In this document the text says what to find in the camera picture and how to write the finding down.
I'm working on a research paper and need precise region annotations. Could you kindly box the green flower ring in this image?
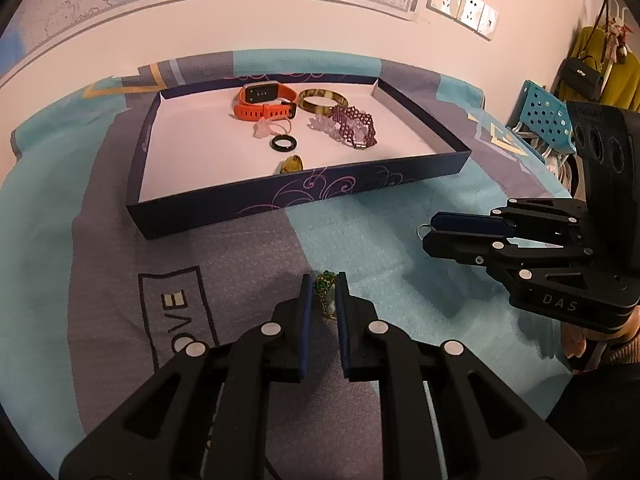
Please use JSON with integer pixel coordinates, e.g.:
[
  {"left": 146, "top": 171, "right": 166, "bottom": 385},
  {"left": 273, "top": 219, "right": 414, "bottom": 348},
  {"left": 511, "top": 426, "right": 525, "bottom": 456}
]
[{"left": 312, "top": 268, "right": 339, "bottom": 319}]

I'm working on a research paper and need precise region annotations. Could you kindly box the maroon beaded bracelet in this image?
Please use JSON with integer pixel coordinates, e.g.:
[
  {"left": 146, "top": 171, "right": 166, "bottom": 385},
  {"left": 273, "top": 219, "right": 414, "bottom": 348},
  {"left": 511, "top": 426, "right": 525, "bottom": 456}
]
[{"left": 330, "top": 104, "right": 380, "bottom": 151}]

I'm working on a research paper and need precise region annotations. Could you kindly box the clear crystal bead bracelet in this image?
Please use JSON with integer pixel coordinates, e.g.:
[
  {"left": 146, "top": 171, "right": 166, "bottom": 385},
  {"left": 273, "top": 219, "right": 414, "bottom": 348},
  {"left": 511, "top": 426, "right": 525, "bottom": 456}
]
[{"left": 307, "top": 109, "right": 369, "bottom": 141}]

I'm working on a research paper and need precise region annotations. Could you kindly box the tortoiseshell bangle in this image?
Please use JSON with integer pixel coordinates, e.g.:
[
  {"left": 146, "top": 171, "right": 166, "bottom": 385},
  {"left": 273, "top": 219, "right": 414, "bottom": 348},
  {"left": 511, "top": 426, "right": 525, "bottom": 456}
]
[{"left": 297, "top": 88, "right": 349, "bottom": 116}]

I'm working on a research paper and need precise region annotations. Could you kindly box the amber yellow pendant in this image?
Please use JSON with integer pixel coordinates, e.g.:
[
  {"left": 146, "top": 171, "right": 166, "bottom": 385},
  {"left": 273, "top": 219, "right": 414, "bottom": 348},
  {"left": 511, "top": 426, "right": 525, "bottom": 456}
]
[{"left": 279, "top": 155, "right": 304, "bottom": 174}]

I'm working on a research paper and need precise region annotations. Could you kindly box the pink stone ring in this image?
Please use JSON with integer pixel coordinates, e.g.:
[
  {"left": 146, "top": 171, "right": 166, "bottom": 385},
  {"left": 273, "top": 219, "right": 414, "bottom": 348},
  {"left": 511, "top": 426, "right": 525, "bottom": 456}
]
[{"left": 252, "top": 116, "right": 294, "bottom": 140}]

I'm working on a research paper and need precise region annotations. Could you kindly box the orange smart watch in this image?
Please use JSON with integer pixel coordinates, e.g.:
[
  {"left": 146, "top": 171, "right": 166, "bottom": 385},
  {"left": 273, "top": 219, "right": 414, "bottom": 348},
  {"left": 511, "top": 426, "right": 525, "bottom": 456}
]
[{"left": 233, "top": 81, "right": 297, "bottom": 122}]

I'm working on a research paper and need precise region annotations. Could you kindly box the right hand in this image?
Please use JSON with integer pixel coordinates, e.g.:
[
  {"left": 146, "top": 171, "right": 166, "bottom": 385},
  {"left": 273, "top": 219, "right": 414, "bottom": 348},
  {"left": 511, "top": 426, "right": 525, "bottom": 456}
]
[{"left": 561, "top": 307, "right": 639, "bottom": 370}]

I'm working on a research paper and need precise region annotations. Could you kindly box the blue perforated basket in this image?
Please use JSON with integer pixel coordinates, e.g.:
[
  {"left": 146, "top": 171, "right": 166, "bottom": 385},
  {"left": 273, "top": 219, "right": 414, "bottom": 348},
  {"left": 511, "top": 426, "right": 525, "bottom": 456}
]
[{"left": 506, "top": 80, "right": 576, "bottom": 162}]

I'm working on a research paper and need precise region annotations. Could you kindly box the black handbag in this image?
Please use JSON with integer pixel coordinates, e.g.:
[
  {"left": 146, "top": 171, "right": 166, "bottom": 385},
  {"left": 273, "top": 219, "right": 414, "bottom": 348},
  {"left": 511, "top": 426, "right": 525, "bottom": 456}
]
[{"left": 560, "top": 58, "right": 603, "bottom": 102}]

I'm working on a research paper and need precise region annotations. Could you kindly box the teal grey bed sheet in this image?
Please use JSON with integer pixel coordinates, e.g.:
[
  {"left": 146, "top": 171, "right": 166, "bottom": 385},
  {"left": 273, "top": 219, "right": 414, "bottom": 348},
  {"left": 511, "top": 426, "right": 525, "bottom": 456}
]
[{"left": 1, "top": 50, "right": 568, "bottom": 474}]

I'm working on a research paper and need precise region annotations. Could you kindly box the yellow garment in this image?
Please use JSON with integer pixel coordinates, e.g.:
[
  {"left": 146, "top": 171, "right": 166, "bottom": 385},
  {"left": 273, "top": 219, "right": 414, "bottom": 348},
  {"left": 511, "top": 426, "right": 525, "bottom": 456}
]
[{"left": 554, "top": 24, "right": 640, "bottom": 114}]

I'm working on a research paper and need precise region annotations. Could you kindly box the dark blue tray box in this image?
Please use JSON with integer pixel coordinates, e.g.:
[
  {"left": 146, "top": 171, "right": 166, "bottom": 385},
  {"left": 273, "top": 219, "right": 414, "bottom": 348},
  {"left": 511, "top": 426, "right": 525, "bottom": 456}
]
[{"left": 126, "top": 74, "right": 471, "bottom": 240}]

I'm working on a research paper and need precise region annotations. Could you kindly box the white wall socket panel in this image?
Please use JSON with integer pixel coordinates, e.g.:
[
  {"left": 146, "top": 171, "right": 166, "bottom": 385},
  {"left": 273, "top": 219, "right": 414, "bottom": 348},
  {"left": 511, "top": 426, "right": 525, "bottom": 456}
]
[{"left": 426, "top": 0, "right": 499, "bottom": 41}]

